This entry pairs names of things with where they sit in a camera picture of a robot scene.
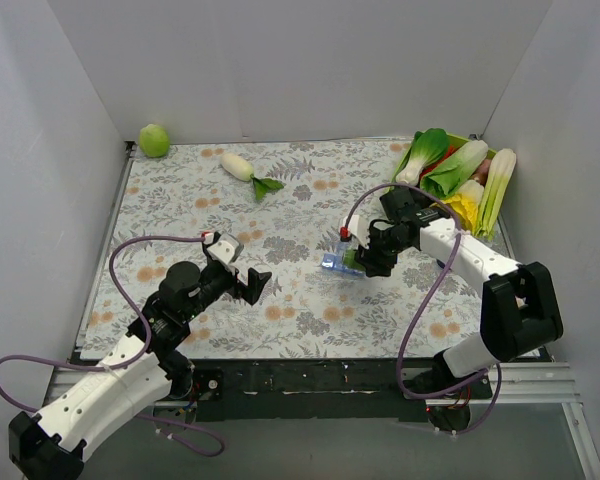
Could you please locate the green round cabbage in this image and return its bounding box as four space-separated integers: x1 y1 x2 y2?
138 124 171 158

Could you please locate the bok choy middle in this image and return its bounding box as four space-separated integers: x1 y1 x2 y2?
420 140 488 200

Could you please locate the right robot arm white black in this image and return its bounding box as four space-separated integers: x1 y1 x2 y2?
340 183 564 398

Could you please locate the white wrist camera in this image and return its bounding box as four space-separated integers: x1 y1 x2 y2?
202 232 244 267
339 215 370 248

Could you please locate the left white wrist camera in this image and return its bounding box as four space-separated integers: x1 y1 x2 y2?
202 232 244 267

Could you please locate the bok choy left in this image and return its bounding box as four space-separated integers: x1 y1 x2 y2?
395 128 450 185

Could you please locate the green vegetable tray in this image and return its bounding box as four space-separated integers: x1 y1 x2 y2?
391 132 495 190

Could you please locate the pale celery stalk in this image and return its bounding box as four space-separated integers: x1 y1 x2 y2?
472 148 517 241

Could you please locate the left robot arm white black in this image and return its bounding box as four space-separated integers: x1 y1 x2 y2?
8 260 271 479

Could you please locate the floral table mat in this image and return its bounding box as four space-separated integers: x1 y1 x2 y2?
80 138 481 360

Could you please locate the white radish with leaves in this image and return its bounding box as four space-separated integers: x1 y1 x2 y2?
220 153 285 201

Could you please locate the blue pill organizer box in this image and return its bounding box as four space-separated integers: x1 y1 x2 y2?
321 245 365 277

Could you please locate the bok choy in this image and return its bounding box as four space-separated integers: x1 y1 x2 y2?
420 140 488 200
395 128 450 185

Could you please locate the black base bar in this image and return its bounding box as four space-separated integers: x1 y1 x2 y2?
134 357 499 421

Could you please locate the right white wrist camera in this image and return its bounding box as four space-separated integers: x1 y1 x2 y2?
339 215 370 248

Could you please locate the yellow napa cabbage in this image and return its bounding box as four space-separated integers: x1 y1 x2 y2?
443 179 484 231

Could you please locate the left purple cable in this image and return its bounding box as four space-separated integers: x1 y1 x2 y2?
0 233 226 458

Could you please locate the green pill bottle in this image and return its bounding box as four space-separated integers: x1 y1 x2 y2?
342 249 365 272

